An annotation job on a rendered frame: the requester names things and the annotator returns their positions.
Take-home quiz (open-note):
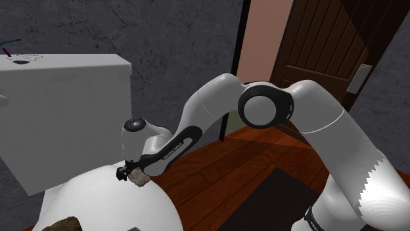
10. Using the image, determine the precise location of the dark brown wooden door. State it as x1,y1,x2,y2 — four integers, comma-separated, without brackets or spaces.
269,0,410,146

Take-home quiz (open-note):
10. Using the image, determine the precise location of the grey-brown rock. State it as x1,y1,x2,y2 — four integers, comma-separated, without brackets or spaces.
128,169,152,188

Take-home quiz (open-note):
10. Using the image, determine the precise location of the teal and purple stick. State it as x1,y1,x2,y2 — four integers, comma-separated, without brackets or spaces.
0,38,22,58

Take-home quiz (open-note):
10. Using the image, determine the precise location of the white toilet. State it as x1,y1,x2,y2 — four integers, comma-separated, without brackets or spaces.
0,53,184,231

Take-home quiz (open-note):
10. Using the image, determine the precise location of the dark brown rough lump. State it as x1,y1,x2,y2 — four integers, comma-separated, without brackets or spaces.
41,216,83,231

